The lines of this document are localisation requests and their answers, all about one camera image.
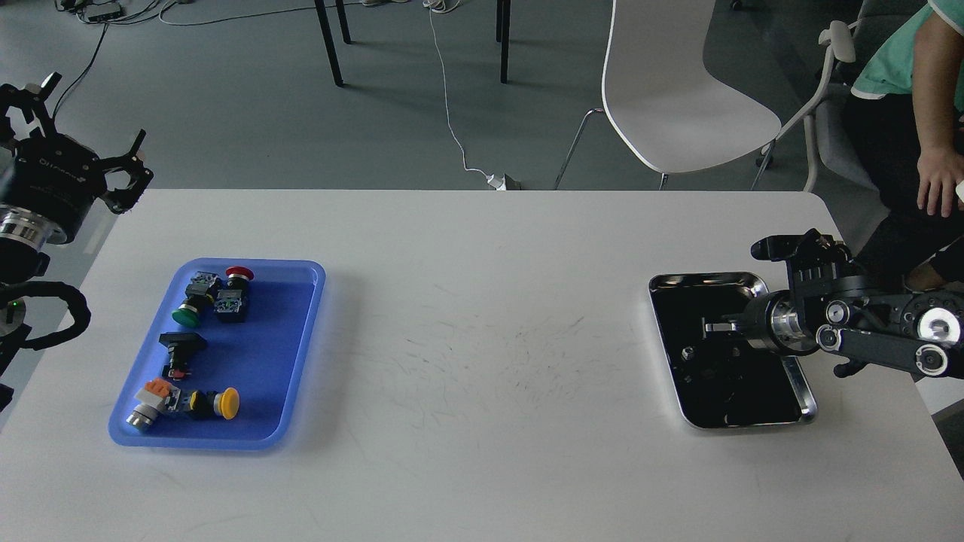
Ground person in green shirt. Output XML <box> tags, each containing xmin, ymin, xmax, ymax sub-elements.
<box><xmin>841</xmin><ymin>1</ymin><xmax>963</xmax><ymax>291</ymax></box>

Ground person's hand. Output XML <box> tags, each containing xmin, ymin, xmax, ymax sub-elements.
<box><xmin>917</xmin><ymin>147</ymin><xmax>963</xmax><ymax>218</ymax></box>

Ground black table legs left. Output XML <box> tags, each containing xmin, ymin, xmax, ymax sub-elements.
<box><xmin>313</xmin><ymin>0</ymin><xmax>352</xmax><ymax>88</ymax></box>

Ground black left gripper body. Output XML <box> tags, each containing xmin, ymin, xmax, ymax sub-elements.
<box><xmin>1</xmin><ymin>134</ymin><xmax>106</xmax><ymax>245</ymax></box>

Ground grey office chair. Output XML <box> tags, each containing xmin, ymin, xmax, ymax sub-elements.
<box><xmin>751</xmin><ymin>1</ymin><xmax>925</xmax><ymax>192</ymax></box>

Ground white cable with charger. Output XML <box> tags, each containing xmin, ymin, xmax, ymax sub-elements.
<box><xmin>422</xmin><ymin>0</ymin><xmax>524</xmax><ymax>192</ymax></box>

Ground black floor cable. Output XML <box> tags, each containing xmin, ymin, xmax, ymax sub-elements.
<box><xmin>49</xmin><ymin>0</ymin><xmax>317</xmax><ymax>125</ymax></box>

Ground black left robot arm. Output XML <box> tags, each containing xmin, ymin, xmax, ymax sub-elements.
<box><xmin>1</xmin><ymin>72</ymin><xmax>154</xmax><ymax>370</ymax></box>

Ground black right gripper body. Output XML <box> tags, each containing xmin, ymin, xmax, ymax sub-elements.
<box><xmin>743</xmin><ymin>291</ymin><xmax>817</xmax><ymax>356</ymax></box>

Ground black table legs right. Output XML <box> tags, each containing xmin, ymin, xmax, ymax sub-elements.
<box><xmin>495</xmin><ymin>0</ymin><xmax>511</xmax><ymax>84</ymax></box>

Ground white plastic chair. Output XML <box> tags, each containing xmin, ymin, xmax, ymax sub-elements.
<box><xmin>600</xmin><ymin>1</ymin><xmax>782</xmax><ymax>181</ymax></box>

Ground black table legs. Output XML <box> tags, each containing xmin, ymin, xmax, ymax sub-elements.
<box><xmin>495</xmin><ymin>0</ymin><xmax>511</xmax><ymax>84</ymax></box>
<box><xmin>313</xmin><ymin>0</ymin><xmax>352</xmax><ymax>88</ymax></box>

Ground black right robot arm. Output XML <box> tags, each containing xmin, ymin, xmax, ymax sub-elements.
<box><xmin>702</xmin><ymin>229</ymin><xmax>963</xmax><ymax>379</ymax></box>

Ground green push button switch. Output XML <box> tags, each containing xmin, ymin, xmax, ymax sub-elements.
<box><xmin>171</xmin><ymin>272</ymin><xmax>221</xmax><ymax>329</ymax></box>

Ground red push button switch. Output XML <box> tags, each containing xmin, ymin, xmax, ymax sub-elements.
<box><xmin>214</xmin><ymin>266</ymin><xmax>255</xmax><ymax>323</ymax></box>

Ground black square push button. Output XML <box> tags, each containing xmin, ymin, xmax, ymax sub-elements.
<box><xmin>158</xmin><ymin>332</ymin><xmax>208</xmax><ymax>381</ymax></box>

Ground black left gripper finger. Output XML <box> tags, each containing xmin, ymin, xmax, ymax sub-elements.
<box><xmin>94</xmin><ymin>129</ymin><xmax>155</xmax><ymax>217</ymax></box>
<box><xmin>1</xmin><ymin>72</ymin><xmax>62</xmax><ymax>151</ymax></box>

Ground silver orange selector switch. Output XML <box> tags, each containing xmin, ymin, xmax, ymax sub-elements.
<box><xmin>125</xmin><ymin>377</ymin><xmax>182</xmax><ymax>432</ymax></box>

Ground blue plastic tray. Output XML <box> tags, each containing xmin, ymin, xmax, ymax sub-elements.
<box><xmin>108</xmin><ymin>257</ymin><xmax>326</xmax><ymax>450</ymax></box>

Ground shiny metal tray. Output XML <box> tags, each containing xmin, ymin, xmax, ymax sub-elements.
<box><xmin>648</xmin><ymin>272</ymin><xmax>817</xmax><ymax>430</ymax></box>

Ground yellow push button switch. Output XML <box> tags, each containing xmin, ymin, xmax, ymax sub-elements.
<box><xmin>178</xmin><ymin>387</ymin><xmax>240</xmax><ymax>421</ymax></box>

